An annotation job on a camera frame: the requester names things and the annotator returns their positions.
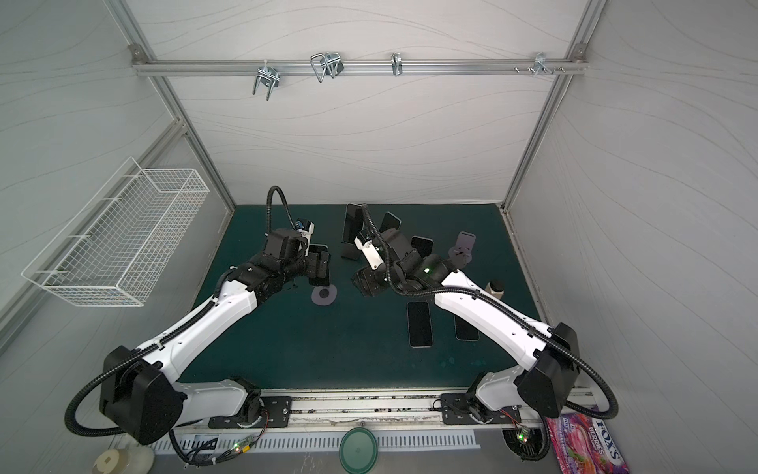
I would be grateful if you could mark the black stand back left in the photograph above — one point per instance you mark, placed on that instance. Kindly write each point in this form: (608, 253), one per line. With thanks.
(351, 252)

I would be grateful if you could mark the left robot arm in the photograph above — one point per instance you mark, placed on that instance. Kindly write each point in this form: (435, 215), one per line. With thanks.
(139, 391)

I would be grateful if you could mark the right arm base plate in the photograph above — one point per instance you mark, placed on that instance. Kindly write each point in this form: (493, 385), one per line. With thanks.
(456, 410)

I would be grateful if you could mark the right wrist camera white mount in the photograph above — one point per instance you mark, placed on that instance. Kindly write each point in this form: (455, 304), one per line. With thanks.
(370, 253)

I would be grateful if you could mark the aluminium crossbar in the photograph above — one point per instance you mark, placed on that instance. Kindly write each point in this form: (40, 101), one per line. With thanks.
(353, 67)

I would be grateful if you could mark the green round lid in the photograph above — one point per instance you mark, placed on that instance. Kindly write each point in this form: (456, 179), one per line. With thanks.
(358, 451)

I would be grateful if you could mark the small jar black lid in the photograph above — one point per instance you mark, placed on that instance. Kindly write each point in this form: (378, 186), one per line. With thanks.
(495, 288)

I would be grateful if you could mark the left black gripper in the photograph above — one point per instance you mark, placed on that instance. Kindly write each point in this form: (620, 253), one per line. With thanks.
(312, 270)

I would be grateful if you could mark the metal hook clamp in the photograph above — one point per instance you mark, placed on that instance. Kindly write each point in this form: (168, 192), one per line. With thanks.
(327, 65)
(267, 79)
(540, 66)

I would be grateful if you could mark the black phone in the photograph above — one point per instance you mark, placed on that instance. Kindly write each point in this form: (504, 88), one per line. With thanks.
(390, 221)
(354, 222)

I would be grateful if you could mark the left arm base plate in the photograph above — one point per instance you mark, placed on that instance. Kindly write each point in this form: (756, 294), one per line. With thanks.
(256, 413)

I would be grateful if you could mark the pink candy bag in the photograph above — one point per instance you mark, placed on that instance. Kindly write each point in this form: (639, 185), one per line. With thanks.
(584, 445)

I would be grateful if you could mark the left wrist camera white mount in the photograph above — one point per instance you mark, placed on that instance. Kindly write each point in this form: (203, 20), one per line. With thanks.
(306, 228)

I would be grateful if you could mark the green table mat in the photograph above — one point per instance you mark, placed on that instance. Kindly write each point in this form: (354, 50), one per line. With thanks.
(363, 342)

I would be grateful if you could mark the white wire basket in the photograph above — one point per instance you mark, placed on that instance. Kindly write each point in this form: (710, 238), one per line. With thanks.
(114, 250)

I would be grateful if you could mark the metal ring clamp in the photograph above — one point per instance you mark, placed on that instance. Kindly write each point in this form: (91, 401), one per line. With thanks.
(396, 64)

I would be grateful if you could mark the grey round stand left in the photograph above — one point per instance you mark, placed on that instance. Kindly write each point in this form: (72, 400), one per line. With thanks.
(324, 295)

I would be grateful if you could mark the metal hook clamp left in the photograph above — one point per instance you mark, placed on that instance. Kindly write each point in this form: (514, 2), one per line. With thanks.
(267, 79)

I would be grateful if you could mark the metal hook clamp right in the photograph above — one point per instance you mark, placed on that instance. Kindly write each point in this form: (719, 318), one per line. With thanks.
(540, 66)

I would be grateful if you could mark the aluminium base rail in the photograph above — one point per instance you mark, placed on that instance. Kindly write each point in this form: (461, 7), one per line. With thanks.
(402, 420)

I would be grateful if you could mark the back left black phone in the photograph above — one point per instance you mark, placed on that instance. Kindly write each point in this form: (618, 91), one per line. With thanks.
(354, 222)

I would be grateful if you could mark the cracked phone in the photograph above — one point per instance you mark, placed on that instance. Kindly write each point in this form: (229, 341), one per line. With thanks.
(420, 325)

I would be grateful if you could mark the back middle black phone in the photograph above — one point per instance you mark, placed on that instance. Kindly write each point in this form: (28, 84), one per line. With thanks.
(390, 221)

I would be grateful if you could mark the metal hook clamp middle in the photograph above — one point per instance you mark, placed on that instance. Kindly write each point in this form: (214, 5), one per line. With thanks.
(327, 65)

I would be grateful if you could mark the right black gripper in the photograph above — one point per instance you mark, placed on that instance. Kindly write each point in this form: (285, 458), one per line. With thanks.
(367, 271)

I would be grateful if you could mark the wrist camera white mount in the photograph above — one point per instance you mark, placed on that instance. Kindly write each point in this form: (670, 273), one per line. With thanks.
(370, 253)
(306, 228)

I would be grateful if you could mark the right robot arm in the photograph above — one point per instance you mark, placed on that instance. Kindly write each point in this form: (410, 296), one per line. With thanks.
(549, 375)

